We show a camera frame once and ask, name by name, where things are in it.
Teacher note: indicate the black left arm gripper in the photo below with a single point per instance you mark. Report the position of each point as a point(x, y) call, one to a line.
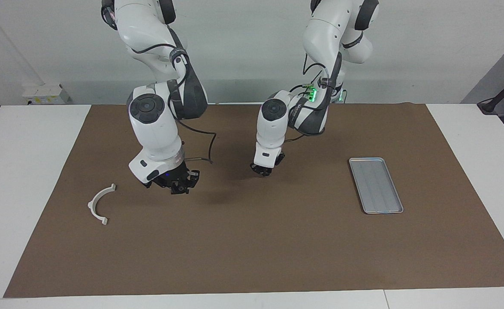
point(280, 161)

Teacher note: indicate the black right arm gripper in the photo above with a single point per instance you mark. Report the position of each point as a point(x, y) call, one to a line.
point(179, 176)

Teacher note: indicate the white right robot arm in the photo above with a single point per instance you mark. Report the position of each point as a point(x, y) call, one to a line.
point(157, 128)

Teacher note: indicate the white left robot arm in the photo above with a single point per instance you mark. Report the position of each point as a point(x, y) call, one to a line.
point(324, 34)

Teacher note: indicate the silver metal tray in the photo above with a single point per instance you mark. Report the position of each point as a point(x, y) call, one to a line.
point(380, 193)

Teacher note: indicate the brown table mat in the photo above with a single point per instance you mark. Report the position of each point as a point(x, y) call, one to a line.
point(252, 240)

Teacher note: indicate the white power box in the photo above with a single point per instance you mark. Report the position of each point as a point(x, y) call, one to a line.
point(46, 94)

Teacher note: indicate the white curved plastic bracket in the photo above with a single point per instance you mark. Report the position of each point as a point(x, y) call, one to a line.
point(91, 206)

